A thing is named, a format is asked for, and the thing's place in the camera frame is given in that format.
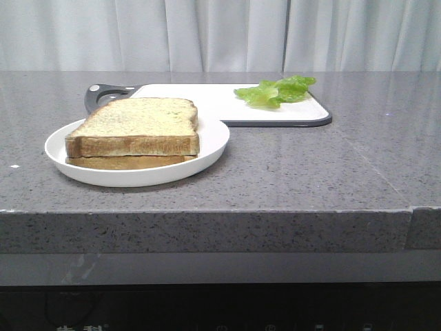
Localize white cutting board grey rim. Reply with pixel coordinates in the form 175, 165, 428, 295
84, 83, 332, 128

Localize white curtain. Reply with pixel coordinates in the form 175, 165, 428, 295
1, 1, 440, 72

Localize black appliance control panel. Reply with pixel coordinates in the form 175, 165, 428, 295
1, 282, 440, 330

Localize white round plate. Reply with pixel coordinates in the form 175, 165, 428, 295
45, 117, 230, 188

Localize toasted bread slice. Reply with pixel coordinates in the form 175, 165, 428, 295
65, 155, 198, 170
65, 97, 200, 158

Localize green lettuce leaf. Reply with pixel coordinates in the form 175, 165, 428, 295
234, 75, 316, 109

